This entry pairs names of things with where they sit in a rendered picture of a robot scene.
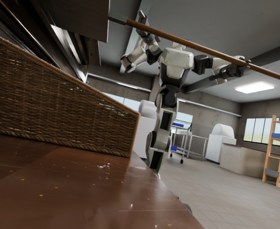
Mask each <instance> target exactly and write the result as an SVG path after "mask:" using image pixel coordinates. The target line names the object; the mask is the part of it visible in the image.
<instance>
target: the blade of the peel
mask: <svg viewBox="0 0 280 229"><path fill-rule="evenodd" d="M48 2H49V4H50V6H51V8H52V10H53V12H54V14H55V16H56V18H57V20H58V22H59V24H60V26H61V28H62V29H64V30H68V31H71V32H74V33H77V34H80V35H83V36H86V37H89V38H92V39H95V40H98V41H101V42H104V43H107V40H108V29H109V20H108V18H109V13H110V0H48Z"/></svg>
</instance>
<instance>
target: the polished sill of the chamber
mask: <svg viewBox="0 0 280 229"><path fill-rule="evenodd" d="M42 2H43V4H44V6H45V7H46V9H47V11H48V13H49V15H50V17H51V19H52V20H53V22H54V24H55V26H56V28H57V30H58V32H59V34H60V35H61V38H62V39H63V41H64V43H65V45H66V47H67V49H68V51H69V52H70V54H71V56H72V58H73V60H74V62H75V63H76V65H77V67H78V69H79V71H80V73H81V75H82V76H83V78H84V80H85V76H84V74H83V72H82V70H81V68H80V65H79V63H78V61H77V59H76V57H75V55H74V53H73V51H72V49H71V47H70V45H69V43H68V41H67V39H66V36H65V34H64V32H63V30H62V28H61V26H60V24H59V22H58V20H57V18H56V16H55V14H54V12H53V10H52V8H51V6H50V4H49V2H48V0H42Z"/></svg>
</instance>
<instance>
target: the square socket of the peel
mask: <svg viewBox="0 0 280 229"><path fill-rule="evenodd" d="M127 18H128V17H127V16H124V15H121V14H119V13H116V12H113V11H111V10H110V13H109V18H108V20H110V21H113V22H115V23H118V24H121V25H124V26H125V25H126V22H127Z"/></svg>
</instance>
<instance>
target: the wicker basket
mask: <svg viewBox="0 0 280 229"><path fill-rule="evenodd" d="M98 103H99V104H98ZM140 115H141V114H140V113H139V112H137V111H135V110H133V109H132V108H130V107H128V106H126V105H124V104H122V103H121V102H119V101H118V100H115V99H113V98H111V97H110V96H108V95H106V94H104V93H103V92H100V91H99V90H97V89H95V88H94V87H91V86H89V85H88V84H86V83H84V82H82V81H80V80H79V79H78V78H75V77H73V76H71V75H70V74H68V73H66V72H64V71H62V70H61V69H58V68H56V67H55V66H53V65H52V64H49V63H47V62H46V61H44V60H43V59H40V58H38V57H37V56H35V55H33V54H31V53H29V52H28V51H26V50H24V49H22V48H20V47H19V46H18V45H15V44H13V43H11V42H9V41H8V40H5V39H4V38H2V37H0V134H5V135H10V136H15V137H21V138H25V139H32V140H38V141H43V142H47V143H52V144H60V145H64V146H69V147H74V148H79V149H86V150H91V151H96V152H100V153H105V154H112V155H116V156H123V157H127V158H128V157H129V158H130V157H131V155H132V151H133V147H134V143H135V138H136V133H137V129H138V125H139V120H140V117H141V116H140Z"/></svg>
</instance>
